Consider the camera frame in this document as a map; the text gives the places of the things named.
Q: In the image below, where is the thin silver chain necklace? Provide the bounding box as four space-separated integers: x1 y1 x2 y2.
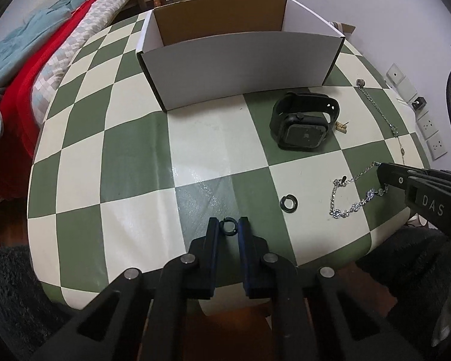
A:
355 79 406 165

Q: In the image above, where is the black smart watch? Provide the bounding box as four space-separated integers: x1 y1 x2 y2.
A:
268 91 341 151

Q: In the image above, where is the white cardboard box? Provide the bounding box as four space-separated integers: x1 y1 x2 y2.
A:
136 0 346 112

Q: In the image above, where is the white wall socket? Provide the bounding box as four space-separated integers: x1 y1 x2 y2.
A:
425 132 449 160
397 78 419 102
416 111 440 140
386 63 405 86

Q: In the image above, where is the green checkered tablecloth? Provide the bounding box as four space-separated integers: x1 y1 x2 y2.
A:
27 8 430 307

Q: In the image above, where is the grey checkered quilt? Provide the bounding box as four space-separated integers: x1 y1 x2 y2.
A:
32 0 140 125

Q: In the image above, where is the wall socket with black plug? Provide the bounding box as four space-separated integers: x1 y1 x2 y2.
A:
409 96 429 118

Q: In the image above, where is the dark fuzzy cushion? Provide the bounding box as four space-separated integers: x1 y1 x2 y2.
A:
0 245 83 361
355 226 451 361

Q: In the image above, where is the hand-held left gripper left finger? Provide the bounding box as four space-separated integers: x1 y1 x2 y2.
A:
30 217 220 361

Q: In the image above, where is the light blue blanket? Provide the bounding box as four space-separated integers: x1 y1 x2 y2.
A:
0 0 148 150

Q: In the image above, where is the silver crystal bracelet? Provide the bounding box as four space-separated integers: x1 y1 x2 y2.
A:
329 162 389 219

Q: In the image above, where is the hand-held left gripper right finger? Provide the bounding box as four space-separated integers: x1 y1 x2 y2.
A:
238 217 426 361

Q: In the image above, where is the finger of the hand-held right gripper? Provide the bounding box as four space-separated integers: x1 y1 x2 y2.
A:
375 162 418 197

